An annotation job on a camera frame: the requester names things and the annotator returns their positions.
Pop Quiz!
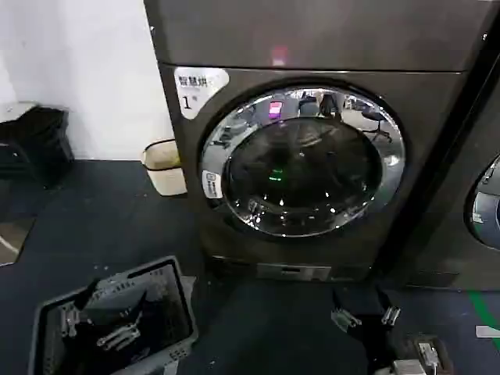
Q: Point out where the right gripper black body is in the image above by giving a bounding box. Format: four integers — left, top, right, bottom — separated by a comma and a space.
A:
350, 321, 416, 367

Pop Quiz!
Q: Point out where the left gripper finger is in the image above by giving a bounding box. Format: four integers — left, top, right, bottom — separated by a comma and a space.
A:
95, 291, 152, 350
58, 279, 101, 338

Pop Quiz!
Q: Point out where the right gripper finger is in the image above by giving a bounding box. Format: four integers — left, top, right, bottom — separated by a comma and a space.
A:
330, 290, 363, 334
376, 286, 402, 326

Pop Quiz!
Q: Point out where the grey plastic laundry basket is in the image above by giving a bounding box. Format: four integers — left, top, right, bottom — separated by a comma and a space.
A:
29, 255, 197, 375

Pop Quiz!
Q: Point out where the silver dryer kick panel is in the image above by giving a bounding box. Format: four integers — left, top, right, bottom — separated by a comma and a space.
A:
256, 262, 333, 281

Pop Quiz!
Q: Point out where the green floor tape strip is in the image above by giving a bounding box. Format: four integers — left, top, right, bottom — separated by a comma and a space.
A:
468, 289, 500, 333

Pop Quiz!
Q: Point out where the grey front-load dryer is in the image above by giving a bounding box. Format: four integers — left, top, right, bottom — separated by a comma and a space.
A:
142, 0, 500, 284
405, 50, 500, 292

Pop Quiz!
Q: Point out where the pale grey floor strip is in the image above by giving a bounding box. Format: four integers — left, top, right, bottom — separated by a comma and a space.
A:
475, 324, 500, 340

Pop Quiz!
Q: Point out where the brown flat floor board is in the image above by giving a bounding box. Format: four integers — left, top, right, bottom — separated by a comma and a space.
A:
0, 217, 37, 267

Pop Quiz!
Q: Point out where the round glass dryer door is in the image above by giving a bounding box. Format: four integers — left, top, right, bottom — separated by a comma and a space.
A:
197, 77, 407, 239
462, 154, 500, 252

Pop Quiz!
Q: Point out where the small white waste bin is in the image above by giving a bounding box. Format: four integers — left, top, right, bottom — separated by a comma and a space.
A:
141, 137, 189, 197

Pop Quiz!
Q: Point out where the small white door sticker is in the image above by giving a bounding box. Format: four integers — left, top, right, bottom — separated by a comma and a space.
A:
201, 168, 225, 201

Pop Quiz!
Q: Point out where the white numbered dryer sticker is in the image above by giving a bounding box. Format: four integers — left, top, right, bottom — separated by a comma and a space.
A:
173, 66, 230, 120

